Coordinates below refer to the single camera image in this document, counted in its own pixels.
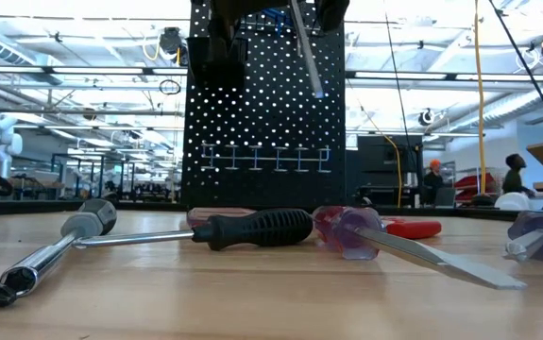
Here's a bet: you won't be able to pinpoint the short chrome hook rail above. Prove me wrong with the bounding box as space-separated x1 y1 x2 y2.
199 143 333 174

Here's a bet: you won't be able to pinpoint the yellow cord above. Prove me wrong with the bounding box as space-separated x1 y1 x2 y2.
472 0 488 196

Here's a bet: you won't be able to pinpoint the black-handled Phillips screwdriver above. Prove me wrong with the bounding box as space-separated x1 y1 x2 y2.
71 208 315 252

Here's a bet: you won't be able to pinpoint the black table frame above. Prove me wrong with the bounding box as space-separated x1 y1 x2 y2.
0 198 543 223

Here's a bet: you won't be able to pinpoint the black plastic pegboard bin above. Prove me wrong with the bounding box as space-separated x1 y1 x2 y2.
186 35 249 89

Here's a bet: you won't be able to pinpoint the blue and black screwdriver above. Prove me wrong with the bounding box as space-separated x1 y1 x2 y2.
0 197 119 298

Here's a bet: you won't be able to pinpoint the long black cable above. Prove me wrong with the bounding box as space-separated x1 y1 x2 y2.
487 0 543 157

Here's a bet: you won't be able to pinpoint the red storage bins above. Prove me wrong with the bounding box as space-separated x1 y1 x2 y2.
453 172 498 203

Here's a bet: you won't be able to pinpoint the red stubby screwdriver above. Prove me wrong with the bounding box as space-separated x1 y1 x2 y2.
382 217 443 240

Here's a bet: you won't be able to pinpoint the white round object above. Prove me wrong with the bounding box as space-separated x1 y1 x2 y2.
494 192 533 212

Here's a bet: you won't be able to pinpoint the black cabinet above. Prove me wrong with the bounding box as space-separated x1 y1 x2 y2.
346 134 424 208

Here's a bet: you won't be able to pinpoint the person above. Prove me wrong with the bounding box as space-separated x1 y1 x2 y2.
422 158 448 208
501 152 538 198

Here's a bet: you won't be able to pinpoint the small black ceiling reel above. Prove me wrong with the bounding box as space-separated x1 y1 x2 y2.
417 107 436 128

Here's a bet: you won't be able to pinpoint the thin yellow cable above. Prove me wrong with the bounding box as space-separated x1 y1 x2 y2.
358 103 403 209

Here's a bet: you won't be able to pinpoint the large red-handled flathead screwdriver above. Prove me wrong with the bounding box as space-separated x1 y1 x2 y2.
312 205 529 291

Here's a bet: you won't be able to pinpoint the black cord base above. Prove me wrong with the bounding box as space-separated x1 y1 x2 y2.
469 193 497 208

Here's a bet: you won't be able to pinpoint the black metal pegboard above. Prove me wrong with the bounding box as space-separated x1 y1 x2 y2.
180 0 348 210

